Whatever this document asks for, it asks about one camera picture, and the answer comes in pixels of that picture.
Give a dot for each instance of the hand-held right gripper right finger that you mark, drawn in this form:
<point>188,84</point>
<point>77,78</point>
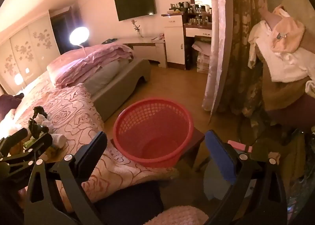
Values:
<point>219,158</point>

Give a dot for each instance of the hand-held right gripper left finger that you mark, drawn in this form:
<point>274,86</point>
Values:
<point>92,147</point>

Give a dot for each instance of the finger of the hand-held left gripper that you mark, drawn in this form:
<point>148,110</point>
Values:
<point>14,140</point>
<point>41,146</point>

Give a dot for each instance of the black plastic bag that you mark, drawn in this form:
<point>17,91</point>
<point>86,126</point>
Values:
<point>37,126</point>

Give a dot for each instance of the white tissue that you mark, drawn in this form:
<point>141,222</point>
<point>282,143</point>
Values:
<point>45,121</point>

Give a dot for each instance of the red plastic basket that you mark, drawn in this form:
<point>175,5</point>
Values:
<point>137,141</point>

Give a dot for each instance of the yellow green wrapper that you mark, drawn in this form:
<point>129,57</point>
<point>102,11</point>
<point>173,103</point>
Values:
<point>28,144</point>

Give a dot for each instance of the white paper roll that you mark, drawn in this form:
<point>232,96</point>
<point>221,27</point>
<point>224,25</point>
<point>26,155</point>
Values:
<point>59,141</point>

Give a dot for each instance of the pink box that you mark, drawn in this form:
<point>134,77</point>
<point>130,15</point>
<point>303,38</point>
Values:
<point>240,146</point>

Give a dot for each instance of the dark wooden stool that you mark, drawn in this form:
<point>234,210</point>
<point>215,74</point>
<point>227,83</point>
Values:
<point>194,141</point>

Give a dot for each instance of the dark purple pillow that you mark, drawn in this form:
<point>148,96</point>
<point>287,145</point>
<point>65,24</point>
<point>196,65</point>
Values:
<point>9,104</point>

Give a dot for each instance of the small bedside lamp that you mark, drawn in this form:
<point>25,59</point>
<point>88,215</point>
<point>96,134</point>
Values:
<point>18,79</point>

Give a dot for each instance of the dark cloth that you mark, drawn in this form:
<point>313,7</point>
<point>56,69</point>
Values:
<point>130,202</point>

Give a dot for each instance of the pink fuzzy slipper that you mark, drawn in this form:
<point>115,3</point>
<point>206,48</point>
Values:
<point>179,216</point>

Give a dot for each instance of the grey green folded blanket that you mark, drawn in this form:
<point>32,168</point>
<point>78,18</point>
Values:
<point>103,75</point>

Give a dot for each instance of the folded pink quilt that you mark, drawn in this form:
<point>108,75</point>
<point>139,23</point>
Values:
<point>81,65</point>

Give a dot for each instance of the olive brown garment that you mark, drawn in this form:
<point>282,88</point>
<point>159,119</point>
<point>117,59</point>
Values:
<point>278,94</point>

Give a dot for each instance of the maroon chair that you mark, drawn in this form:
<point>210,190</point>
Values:
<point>295,114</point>

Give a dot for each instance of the floral sliding door wardrobe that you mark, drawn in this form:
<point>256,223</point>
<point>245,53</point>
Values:
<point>24,50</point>

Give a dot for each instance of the stack of storage boxes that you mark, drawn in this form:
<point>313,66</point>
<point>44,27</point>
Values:
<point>203,57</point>

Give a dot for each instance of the low white desk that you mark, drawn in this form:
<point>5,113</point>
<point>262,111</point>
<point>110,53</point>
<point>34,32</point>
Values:
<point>147,47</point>

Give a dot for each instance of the dark wooden door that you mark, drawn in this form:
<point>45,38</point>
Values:
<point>61,33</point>

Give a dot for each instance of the pink curtain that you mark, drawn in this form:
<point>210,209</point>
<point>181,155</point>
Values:
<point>219,43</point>

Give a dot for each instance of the floral olive curtain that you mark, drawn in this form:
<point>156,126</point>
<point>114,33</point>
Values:
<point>246,43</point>

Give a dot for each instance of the white cabinet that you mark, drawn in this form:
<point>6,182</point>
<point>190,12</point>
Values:
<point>173,40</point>

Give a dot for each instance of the white dressing table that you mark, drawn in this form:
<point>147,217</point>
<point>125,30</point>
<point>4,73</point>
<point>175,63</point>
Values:
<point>196,31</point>

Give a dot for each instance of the pink fluffy garment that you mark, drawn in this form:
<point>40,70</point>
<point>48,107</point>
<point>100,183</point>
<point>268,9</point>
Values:
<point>290,35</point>

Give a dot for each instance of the group of cosmetic bottles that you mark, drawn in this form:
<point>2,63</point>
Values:
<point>194,9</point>

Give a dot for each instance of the wall mounted black television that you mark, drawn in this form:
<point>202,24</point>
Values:
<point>135,3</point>

